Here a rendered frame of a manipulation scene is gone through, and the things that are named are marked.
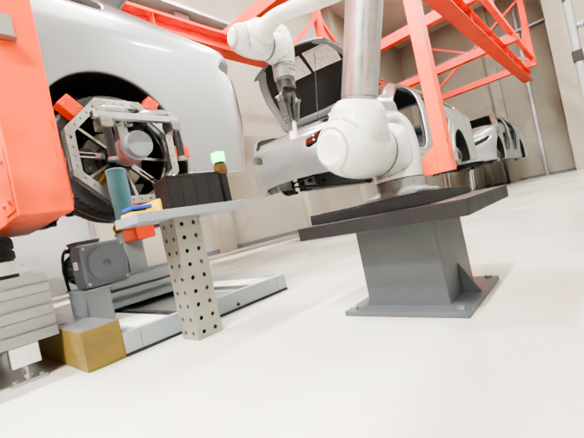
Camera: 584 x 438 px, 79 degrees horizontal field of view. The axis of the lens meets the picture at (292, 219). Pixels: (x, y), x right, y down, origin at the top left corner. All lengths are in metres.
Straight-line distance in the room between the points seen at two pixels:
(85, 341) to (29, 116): 0.75
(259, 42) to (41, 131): 0.80
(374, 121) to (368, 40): 0.21
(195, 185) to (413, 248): 0.75
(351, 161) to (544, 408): 0.62
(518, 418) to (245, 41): 1.26
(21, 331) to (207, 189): 0.74
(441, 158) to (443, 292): 3.71
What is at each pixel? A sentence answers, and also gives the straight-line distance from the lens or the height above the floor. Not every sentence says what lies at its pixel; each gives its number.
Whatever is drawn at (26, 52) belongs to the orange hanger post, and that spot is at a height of 1.07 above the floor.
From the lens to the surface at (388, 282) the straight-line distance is 1.14.
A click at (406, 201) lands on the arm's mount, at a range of 0.99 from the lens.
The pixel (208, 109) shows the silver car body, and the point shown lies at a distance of 2.54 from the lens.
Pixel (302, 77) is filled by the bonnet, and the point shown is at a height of 2.18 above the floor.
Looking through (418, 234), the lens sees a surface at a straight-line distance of 1.07.
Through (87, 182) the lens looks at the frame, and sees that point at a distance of 1.93.
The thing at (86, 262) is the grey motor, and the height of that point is 0.33.
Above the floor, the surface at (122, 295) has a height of 0.15.
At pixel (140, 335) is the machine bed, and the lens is 1.39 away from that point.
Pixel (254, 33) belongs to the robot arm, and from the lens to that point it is 1.40.
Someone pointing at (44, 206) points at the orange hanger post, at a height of 0.54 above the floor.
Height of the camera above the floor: 0.33
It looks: level
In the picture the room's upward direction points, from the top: 12 degrees counter-clockwise
